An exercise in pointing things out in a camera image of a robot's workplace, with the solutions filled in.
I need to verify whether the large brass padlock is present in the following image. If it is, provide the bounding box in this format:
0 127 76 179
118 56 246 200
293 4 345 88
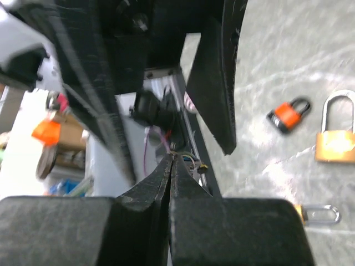
315 89 354 163

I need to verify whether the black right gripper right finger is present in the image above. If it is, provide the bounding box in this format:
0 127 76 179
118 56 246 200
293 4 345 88
169 156 315 265

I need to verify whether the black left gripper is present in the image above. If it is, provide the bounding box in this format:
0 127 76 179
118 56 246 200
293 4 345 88
40 1 224 185

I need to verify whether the orange cloth in background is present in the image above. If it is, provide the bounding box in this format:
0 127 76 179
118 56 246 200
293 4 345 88
32 119 61 146

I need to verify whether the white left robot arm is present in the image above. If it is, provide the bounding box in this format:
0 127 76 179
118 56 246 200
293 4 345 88
1 1 247 183

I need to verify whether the orange black small padlock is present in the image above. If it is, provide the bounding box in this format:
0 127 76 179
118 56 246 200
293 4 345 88
266 97 311 134

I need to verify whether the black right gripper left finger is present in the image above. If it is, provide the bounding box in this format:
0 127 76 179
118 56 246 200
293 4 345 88
1 154 173 265

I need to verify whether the purple striped sponge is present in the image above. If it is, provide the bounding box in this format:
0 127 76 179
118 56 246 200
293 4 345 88
184 92 198 114

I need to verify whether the small brass padlock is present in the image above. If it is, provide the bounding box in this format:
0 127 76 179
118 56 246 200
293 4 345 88
294 204 342 226

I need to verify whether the cardboard box in background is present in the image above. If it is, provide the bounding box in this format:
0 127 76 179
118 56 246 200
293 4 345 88
54 115 86 170

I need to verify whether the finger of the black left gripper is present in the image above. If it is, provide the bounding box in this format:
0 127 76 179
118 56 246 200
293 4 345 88
186 1 247 155

